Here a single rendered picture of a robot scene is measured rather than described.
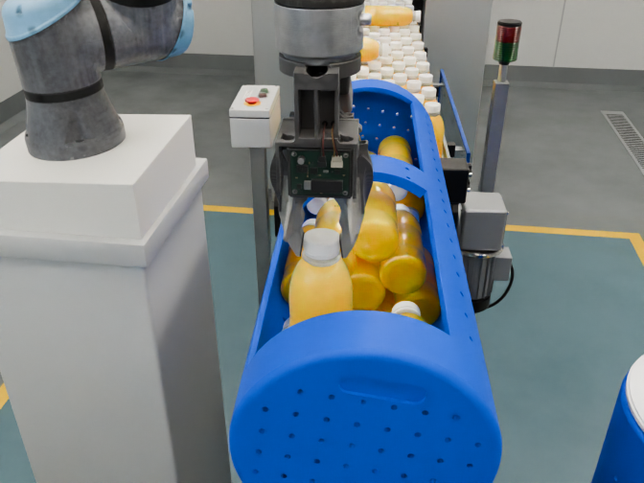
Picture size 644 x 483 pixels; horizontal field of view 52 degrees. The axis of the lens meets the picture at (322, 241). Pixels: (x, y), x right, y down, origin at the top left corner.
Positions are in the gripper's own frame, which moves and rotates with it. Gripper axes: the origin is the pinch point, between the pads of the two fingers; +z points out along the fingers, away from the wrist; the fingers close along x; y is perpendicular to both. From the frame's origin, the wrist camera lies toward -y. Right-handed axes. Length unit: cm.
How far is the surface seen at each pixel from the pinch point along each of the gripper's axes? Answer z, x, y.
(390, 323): 5.2, 7.2, 6.7
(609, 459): 35, 38, -5
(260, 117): 20, -21, -93
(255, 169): 37, -25, -101
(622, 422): 28.0, 38.3, -4.5
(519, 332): 128, 68, -153
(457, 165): 28, 26, -86
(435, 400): 10.7, 11.7, 11.4
